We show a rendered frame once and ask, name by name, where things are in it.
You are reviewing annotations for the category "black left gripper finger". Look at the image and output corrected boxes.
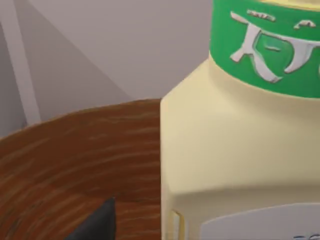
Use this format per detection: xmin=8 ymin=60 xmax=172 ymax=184
xmin=64 ymin=196 xmax=117 ymax=240

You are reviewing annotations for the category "cream bottle with green cap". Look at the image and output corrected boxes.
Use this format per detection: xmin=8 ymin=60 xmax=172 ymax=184
xmin=160 ymin=0 xmax=320 ymax=240

